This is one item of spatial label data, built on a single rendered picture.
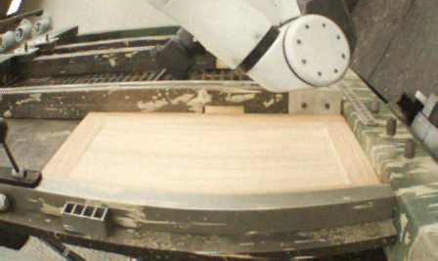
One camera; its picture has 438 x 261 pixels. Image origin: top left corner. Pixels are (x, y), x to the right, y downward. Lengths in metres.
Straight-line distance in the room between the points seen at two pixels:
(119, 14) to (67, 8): 0.91
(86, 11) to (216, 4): 6.18
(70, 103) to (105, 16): 5.47
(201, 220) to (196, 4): 0.26
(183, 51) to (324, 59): 0.74
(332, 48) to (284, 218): 0.23
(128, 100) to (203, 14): 0.60
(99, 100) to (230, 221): 0.57
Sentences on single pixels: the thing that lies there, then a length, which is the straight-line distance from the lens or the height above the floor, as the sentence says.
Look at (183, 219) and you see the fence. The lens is 0.63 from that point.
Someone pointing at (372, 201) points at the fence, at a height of 0.94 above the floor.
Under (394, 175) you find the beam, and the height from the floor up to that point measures 0.90.
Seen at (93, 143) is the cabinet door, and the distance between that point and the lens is 0.93.
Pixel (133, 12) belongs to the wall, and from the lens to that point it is 6.46.
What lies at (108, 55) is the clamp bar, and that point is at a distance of 1.64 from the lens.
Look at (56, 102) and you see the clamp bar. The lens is 1.16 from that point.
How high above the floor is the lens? 1.25
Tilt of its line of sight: 7 degrees down
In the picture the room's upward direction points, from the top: 59 degrees counter-clockwise
